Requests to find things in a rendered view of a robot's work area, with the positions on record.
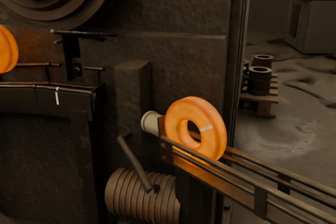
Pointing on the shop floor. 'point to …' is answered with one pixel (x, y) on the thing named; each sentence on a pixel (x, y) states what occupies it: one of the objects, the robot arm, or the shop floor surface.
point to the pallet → (259, 86)
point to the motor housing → (142, 198)
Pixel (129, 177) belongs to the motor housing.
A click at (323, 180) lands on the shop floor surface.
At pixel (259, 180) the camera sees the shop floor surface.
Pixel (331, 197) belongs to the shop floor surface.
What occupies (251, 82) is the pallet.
